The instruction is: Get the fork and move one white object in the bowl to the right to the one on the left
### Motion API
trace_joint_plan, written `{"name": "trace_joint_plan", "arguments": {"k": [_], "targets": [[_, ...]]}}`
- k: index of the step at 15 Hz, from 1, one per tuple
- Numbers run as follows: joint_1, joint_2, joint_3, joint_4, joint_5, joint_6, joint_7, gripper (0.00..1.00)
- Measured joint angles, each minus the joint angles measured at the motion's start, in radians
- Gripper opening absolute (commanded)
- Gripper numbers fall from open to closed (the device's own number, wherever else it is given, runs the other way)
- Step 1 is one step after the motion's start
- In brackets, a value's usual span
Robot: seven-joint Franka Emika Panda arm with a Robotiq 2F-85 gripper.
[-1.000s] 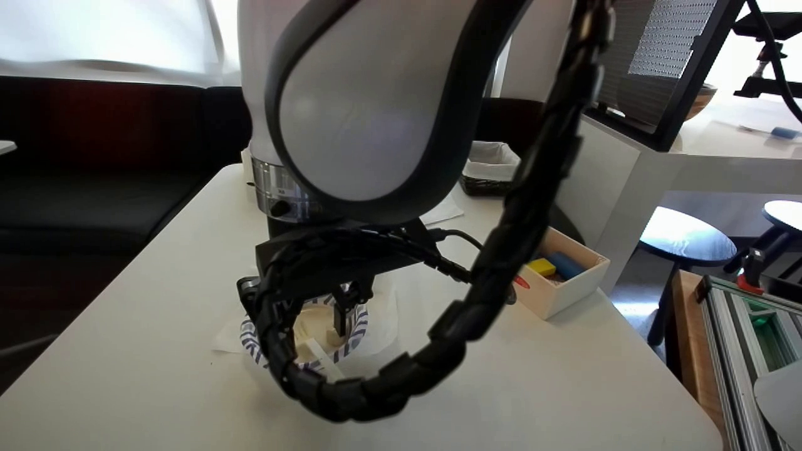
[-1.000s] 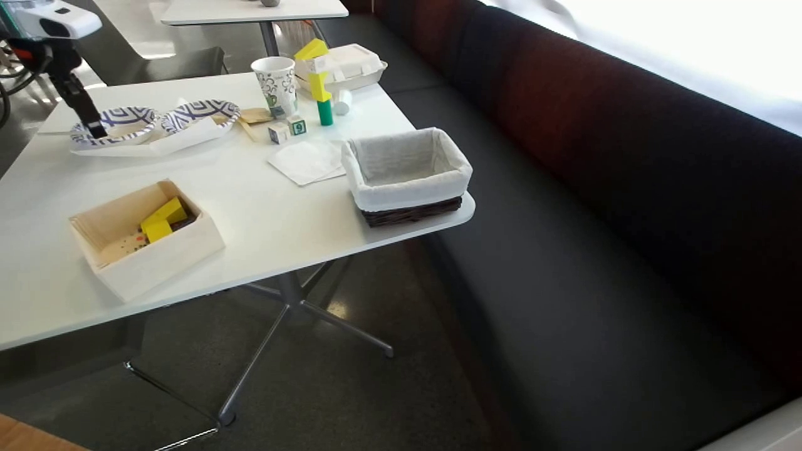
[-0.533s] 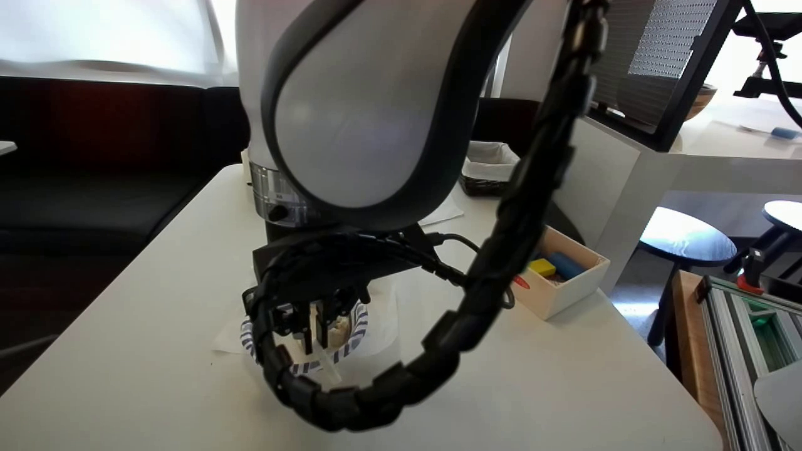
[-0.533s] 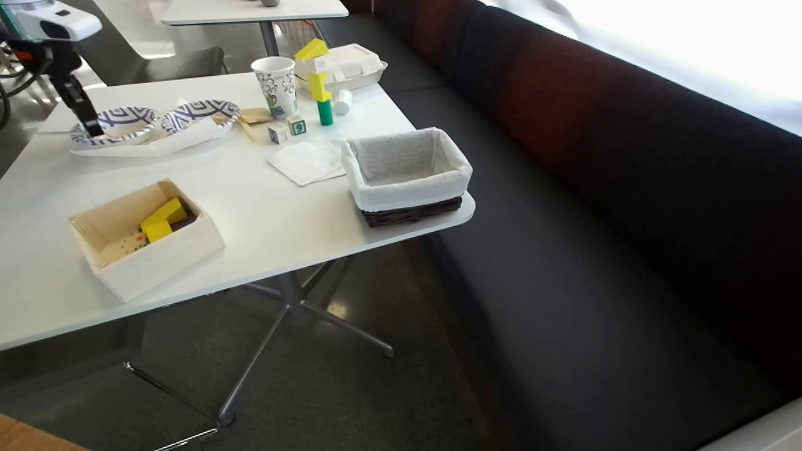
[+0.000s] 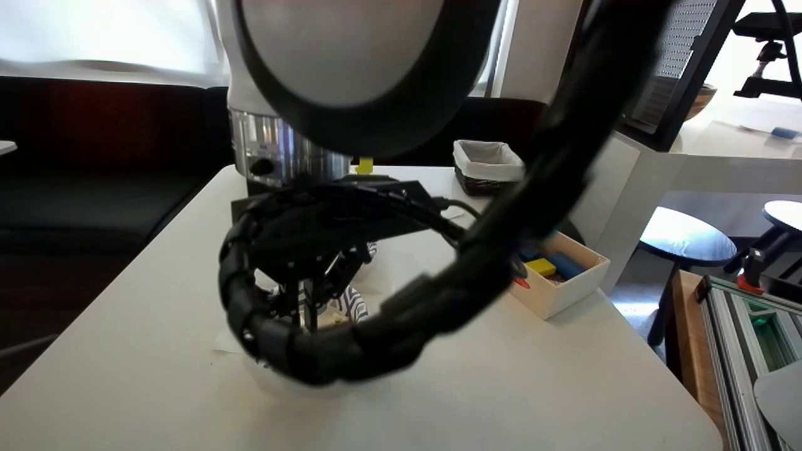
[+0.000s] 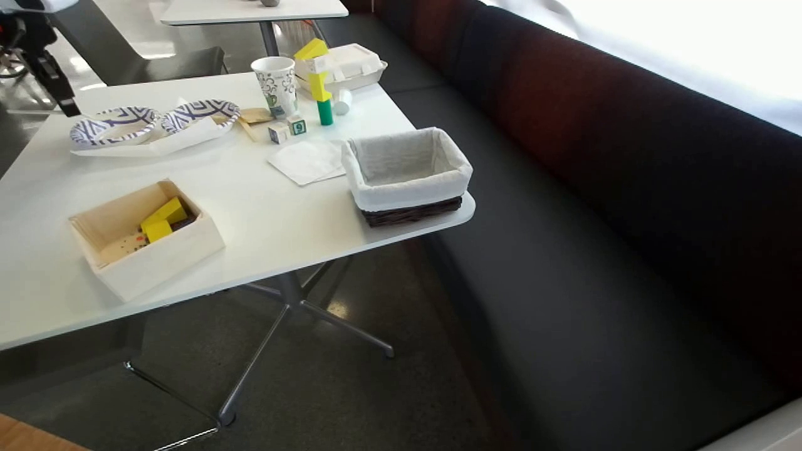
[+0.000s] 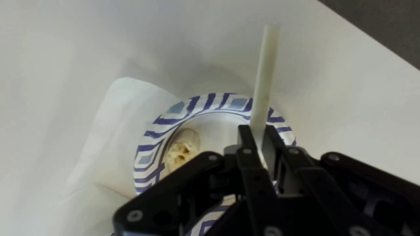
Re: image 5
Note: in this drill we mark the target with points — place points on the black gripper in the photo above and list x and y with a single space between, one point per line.
316 227

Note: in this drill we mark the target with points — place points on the dark basket with white liner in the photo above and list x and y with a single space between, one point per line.
488 163

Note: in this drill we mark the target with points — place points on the yellow toy block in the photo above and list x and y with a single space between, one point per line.
543 267

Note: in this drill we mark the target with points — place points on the white wooden box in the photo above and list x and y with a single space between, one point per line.
564 292

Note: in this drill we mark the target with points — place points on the white desk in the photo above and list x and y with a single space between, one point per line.
635 183

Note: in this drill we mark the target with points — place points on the white round stool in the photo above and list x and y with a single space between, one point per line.
691 236

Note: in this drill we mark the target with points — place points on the black monitor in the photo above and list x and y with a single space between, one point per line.
678 59

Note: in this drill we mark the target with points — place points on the black and red device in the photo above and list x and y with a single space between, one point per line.
766 258

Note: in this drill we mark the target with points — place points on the white round tabletop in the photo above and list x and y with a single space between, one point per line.
791 215

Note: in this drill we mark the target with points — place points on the aluminium frame rig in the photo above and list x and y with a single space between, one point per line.
742 359

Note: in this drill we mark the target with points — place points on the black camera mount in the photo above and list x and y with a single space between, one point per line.
773 52

